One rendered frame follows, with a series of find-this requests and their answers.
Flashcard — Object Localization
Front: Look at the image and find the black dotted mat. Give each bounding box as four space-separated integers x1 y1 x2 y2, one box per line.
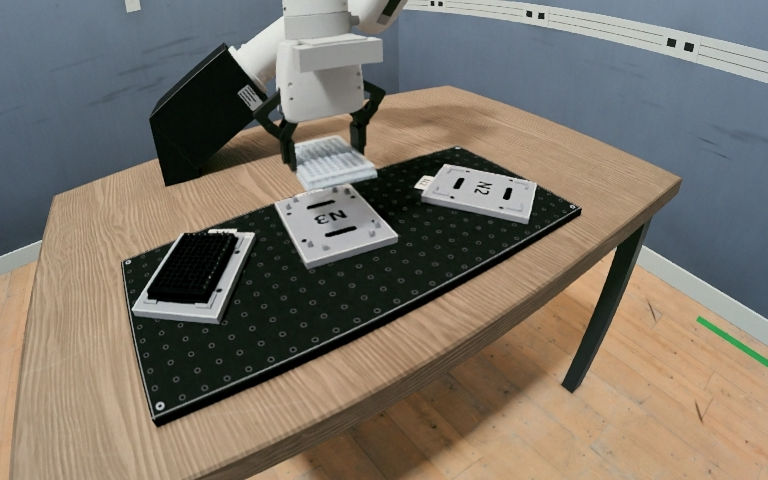
121 145 582 428

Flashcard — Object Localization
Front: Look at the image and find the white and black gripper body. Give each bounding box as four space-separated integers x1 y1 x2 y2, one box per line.
276 39 364 124

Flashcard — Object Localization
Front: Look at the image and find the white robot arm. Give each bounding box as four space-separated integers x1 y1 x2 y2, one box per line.
229 0 408 93

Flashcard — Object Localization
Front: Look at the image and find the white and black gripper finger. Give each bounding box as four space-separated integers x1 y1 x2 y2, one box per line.
349 80 386 156
253 89 298 173

